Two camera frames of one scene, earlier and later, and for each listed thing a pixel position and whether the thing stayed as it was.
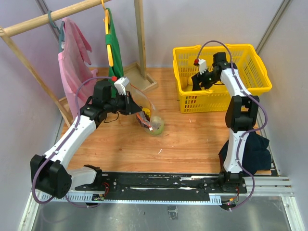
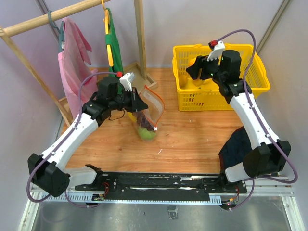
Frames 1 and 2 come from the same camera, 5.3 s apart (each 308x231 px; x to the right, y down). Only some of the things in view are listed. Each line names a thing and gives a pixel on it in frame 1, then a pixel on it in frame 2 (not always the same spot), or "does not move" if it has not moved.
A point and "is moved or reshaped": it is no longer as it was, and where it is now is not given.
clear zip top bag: (146, 118) is moved or reshaped
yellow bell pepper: (147, 111) -> (134, 119)
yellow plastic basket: (250, 76) does not move
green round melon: (157, 124) -> (146, 134)
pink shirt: (75, 49) does not move
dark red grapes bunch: (144, 119) does not move
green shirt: (117, 70) does not move
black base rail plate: (162, 186) does not move
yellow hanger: (107, 31) does not move
